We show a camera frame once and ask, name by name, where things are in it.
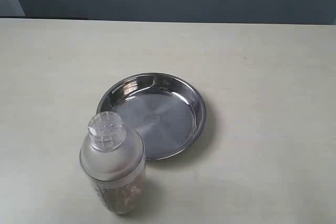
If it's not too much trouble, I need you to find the clear plastic shaker bottle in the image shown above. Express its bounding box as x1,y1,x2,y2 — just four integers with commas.
79,112,146,215

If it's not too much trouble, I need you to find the round stainless steel plate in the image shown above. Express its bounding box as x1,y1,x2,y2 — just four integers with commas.
97,72,207,161

